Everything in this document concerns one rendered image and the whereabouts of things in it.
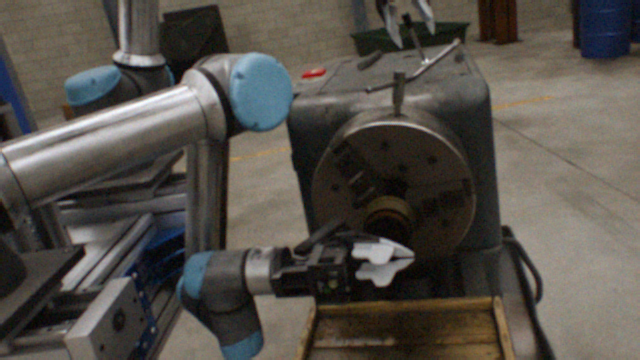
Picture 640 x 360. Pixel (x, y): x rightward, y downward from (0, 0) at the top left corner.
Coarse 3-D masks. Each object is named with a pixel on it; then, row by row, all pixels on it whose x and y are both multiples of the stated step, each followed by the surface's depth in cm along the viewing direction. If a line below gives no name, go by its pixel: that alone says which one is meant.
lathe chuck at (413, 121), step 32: (352, 128) 94; (384, 128) 91; (416, 128) 91; (320, 160) 96; (384, 160) 94; (416, 160) 93; (448, 160) 92; (320, 192) 98; (352, 192) 97; (320, 224) 100; (352, 224) 99; (448, 224) 97; (416, 256) 100
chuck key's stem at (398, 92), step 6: (396, 72) 91; (402, 72) 91; (396, 78) 92; (402, 78) 92; (402, 84) 92; (396, 90) 92; (402, 90) 92; (396, 96) 93; (402, 96) 93; (396, 102) 93; (402, 102) 93; (396, 108) 94; (396, 114) 94
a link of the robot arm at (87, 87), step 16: (80, 80) 106; (96, 80) 107; (112, 80) 109; (128, 80) 115; (80, 96) 106; (96, 96) 107; (112, 96) 109; (128, 96) 113; (80, 112) 108; (96, 112) 108
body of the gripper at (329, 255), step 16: (336, 240) 78; (288, 256) 80; (320, 256) 75; (336, 256) 74; (352, 256) 80; (288, 272) 76; (304, 272) 75; (320, 272) 73; (336, 272) 73; (352, 272) 79; (288, 288) 75; (304, 288) 76; (320, 288) 75; (336, 288) 74; (320, 304) 75; (336, 304) 74
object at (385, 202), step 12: (372, 204) 88; (384, 204) 85; (396, 204) 86; (372, 216) 84; (384, 216) 82; (396, 216) 83; (408, 216) 85; (372, 228) 83; (384, 228) 91; (396, 228) 90; (408, 228) 83; (396, 240) 88; (408, 240) 83
